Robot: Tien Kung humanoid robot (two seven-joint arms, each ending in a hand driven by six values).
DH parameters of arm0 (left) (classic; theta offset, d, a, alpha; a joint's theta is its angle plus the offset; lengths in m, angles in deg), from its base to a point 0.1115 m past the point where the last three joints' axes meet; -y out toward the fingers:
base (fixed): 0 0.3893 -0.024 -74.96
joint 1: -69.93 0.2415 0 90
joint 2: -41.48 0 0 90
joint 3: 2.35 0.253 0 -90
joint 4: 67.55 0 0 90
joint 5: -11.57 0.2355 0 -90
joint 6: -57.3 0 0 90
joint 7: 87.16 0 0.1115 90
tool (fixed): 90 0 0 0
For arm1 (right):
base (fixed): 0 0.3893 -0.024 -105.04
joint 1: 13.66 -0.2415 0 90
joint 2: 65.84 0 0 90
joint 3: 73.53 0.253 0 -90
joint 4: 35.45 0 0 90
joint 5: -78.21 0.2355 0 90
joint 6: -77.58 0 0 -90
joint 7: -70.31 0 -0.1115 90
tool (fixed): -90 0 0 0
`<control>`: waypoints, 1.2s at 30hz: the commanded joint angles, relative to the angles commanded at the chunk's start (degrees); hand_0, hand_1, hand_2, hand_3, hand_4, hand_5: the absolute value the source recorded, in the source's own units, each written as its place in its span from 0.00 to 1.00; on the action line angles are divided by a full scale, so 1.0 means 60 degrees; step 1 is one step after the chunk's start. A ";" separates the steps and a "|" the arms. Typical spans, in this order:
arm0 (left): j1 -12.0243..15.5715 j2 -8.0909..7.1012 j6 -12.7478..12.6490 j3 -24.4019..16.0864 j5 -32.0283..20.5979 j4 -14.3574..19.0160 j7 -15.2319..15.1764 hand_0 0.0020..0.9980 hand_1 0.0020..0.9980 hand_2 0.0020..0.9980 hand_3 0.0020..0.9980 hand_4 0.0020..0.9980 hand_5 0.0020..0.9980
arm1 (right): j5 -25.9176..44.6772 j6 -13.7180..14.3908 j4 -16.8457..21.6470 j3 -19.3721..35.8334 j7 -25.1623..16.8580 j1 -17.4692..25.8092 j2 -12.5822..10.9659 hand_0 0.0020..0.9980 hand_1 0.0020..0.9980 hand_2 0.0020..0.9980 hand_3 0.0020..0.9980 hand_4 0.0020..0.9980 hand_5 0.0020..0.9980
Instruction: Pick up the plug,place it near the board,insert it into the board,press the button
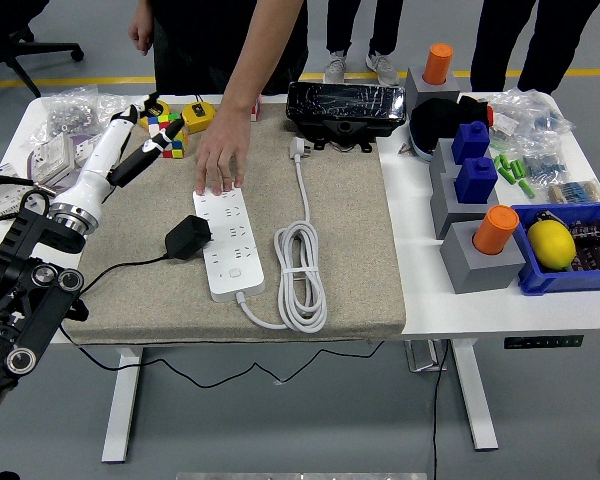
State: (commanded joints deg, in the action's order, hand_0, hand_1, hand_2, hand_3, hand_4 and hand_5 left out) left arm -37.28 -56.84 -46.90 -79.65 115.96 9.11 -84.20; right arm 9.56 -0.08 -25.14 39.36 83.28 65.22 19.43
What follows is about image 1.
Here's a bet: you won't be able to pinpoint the person's right hand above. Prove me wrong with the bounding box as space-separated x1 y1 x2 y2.
128 12 155 56

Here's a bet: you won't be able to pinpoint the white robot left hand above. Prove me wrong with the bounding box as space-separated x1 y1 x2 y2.
62 92 186 211

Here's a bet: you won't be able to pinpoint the person's left hand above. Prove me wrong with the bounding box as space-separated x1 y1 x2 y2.
194 107 254 196

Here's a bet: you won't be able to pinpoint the black plug adapter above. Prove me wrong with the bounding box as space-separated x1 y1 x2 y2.
163 214 214 261

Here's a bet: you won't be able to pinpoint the white power strip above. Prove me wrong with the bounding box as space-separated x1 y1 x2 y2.
192 185 267 303

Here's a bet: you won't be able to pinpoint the black plug cord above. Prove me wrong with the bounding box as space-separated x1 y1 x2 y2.
58 254 385 389

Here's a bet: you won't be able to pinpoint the white socket panel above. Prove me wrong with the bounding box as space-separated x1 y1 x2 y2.
72 133 104 169
32 132 76 187

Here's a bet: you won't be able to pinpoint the yellow tape measure black label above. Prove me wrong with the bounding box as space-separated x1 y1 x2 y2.
179 92 217 135

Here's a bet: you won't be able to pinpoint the puzzle cube with white face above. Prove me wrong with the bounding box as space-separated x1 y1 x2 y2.
147 112 189 160

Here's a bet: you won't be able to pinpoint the clear bag metal screws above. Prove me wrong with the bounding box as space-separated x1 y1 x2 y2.
27 84 131 151

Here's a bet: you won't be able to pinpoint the person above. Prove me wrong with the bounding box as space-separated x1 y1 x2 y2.
323 0 405 87
147 0 310 96
469 0 600 96

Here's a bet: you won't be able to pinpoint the purple band tray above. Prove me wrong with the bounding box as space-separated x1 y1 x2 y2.
27 133 101 194

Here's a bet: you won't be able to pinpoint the round yellow tape measure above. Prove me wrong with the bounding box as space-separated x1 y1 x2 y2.
137 98 174 132

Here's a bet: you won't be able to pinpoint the black office chair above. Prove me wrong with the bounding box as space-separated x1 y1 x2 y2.
0 0 86 99

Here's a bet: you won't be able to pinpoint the white circuit breaker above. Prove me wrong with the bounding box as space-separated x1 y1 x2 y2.
0 162 36 214

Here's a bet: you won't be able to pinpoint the black film-wrapped device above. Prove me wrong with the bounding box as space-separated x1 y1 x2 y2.
285 81 409 154

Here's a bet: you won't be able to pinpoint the grey-brown mat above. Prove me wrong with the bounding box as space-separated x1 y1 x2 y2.
63 102 407 346

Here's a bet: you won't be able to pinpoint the grey square holder block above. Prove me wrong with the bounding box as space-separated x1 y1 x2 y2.
428 138 462 189
439 219 527 295
405 65 462 109
429 172 501 240

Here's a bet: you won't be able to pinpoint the black cloth cap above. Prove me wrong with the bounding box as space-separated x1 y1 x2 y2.
409 93 496 164

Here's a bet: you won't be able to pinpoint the orange cylinder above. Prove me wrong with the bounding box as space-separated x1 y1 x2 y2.
472 204 520 256
423 43 455 86

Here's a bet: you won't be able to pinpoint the blue block peg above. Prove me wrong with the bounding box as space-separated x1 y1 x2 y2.
453 156 499 204
451 120 491 165

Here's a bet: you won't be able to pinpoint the metal box under table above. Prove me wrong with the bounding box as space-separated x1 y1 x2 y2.
404 339 449 374

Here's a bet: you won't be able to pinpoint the clear bag blue components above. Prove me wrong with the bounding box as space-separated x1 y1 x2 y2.
509 137 569 182
485 88 577 147

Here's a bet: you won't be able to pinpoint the black clip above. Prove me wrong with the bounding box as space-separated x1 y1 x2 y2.
533 209 564 230

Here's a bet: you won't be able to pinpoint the yellow lemon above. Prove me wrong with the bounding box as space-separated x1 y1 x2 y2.
526 219 577 272

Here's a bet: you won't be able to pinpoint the clear bag beige resistors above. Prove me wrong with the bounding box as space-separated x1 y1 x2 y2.
547 178 600 204

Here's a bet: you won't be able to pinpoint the blue plastic bin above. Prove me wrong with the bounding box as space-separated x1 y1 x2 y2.
510 201 600 297

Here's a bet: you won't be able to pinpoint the black table control panel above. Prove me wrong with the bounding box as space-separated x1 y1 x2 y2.
503 334 585 350

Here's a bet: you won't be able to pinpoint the dark brown component packs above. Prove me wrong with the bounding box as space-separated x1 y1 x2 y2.
567 218 600 272

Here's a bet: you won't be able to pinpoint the white power strip cord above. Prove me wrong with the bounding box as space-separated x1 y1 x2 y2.
235 137 329 334

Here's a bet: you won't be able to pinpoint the black floor cable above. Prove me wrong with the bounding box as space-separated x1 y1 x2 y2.
431 339 451 480

